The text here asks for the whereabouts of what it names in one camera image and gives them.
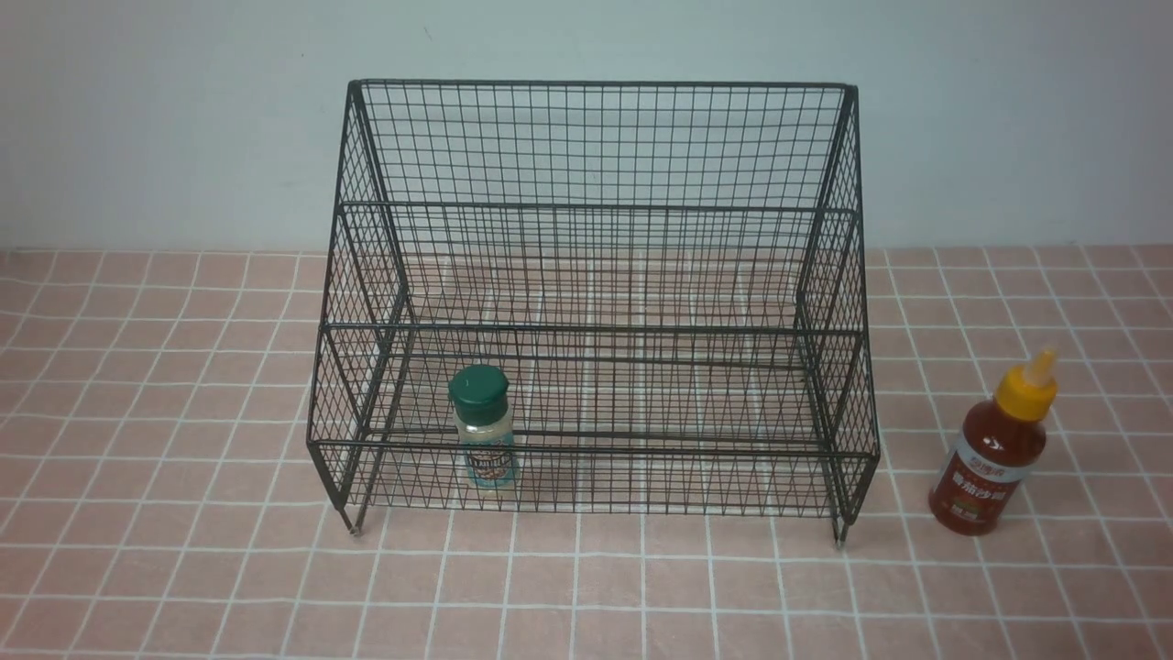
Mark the green cap seasoning bottle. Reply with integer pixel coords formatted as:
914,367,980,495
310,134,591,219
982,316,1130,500
448,365,517,494

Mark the red sauce bottle yellow cap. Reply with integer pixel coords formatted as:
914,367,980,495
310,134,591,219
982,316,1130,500
927,349,1058,536

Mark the black wire mesh rack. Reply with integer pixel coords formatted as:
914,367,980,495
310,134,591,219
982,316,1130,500
306,79,882,545

